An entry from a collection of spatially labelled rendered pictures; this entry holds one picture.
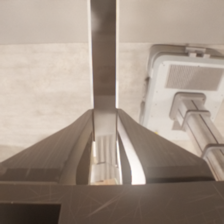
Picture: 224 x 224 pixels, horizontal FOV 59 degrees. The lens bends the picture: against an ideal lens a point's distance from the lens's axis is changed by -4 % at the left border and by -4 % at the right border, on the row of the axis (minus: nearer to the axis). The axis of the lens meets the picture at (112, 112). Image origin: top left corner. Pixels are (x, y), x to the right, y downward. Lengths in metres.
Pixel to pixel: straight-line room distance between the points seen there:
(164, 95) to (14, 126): 1.28
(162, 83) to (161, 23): 1.08
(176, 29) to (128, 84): 1.34
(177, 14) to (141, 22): 0.03
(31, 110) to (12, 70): 0.36
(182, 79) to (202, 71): 0.12
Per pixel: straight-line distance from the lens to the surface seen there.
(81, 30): 0.20
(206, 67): 1.33
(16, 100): 1.74
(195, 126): 1.16
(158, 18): 0.21
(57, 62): 1.50
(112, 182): 1.88
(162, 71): 1.25
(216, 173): 1.02
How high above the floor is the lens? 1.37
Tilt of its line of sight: 56 degrees down
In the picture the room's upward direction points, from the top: 178 degrees clockwise
